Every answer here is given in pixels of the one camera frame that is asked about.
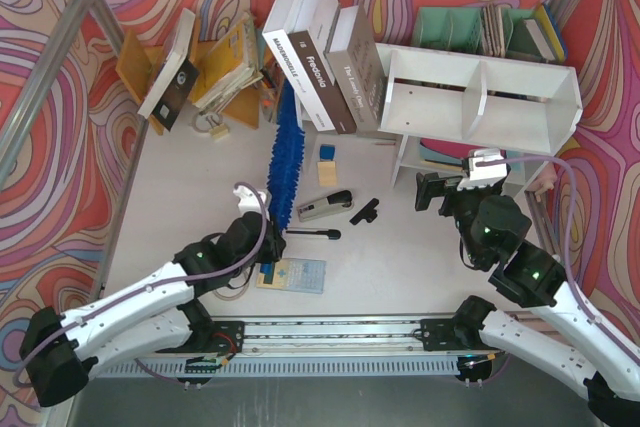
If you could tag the yellow worn books stack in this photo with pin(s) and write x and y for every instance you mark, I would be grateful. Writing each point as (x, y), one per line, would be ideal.
(229, 66)

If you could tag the blue eraser block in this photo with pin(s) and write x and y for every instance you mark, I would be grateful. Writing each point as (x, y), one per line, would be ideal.
(327, 152)

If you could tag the clear pencil cup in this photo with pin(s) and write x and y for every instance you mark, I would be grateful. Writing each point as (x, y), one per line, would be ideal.
(271, 91)

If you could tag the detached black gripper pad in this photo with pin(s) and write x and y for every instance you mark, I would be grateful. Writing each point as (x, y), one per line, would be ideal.
(368, 213)

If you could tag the small brass padlock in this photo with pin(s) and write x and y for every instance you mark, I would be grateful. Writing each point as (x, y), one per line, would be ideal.
(209, 124)

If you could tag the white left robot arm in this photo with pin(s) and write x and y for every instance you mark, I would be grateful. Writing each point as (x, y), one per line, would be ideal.
(61, 352)

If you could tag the coloured paper sheets stack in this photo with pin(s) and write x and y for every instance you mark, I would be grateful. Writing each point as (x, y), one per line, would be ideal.
(440, 155)

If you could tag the black and white leaning book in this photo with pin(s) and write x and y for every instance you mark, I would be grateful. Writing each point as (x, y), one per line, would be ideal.
(172, 76)

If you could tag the white bookshelf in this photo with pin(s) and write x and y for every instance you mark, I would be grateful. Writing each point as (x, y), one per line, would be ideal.
(517, 106)

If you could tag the small white side shelf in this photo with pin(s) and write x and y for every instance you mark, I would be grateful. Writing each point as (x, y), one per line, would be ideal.
(310, 134)

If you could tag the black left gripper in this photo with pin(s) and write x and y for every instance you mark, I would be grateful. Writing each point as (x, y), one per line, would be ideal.
(273, 247)

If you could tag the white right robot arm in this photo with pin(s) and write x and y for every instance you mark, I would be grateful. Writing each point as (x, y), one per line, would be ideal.
(595, 359)

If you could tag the brown Fredonia book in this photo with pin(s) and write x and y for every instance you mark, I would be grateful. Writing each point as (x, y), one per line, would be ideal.
(310, 38)

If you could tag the pink pig figurine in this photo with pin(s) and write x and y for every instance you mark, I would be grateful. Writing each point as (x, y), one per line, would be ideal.
(544, 182)

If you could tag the grey Lonely Ones book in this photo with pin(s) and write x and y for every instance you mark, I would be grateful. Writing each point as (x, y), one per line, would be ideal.
(357, 67)

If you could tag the mint green file organizer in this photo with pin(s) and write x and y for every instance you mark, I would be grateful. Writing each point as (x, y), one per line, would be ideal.
(461, 29)

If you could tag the yellow and blue calculator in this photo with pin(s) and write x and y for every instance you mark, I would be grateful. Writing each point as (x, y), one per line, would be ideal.
(293, 275)

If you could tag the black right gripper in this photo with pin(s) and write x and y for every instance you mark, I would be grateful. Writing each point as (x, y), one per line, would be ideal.
(447, 192)

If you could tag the blue yellow book in organizer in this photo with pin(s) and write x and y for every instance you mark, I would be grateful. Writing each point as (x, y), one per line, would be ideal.
(542, 14)

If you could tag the yellow wooden book rack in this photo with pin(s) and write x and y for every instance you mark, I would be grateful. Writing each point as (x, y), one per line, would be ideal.
(135, 61)

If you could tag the black and white utility knife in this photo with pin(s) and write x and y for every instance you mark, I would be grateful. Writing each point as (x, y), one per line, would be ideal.
(330, 234)

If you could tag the grey and black stapler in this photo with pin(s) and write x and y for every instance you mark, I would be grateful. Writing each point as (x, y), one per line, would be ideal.
(332, 204)

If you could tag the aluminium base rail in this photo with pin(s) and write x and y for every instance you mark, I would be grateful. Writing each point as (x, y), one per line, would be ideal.
(314, 346)

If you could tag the blue microfiber duster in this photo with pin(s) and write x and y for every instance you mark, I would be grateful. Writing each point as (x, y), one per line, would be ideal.
(284, 171)

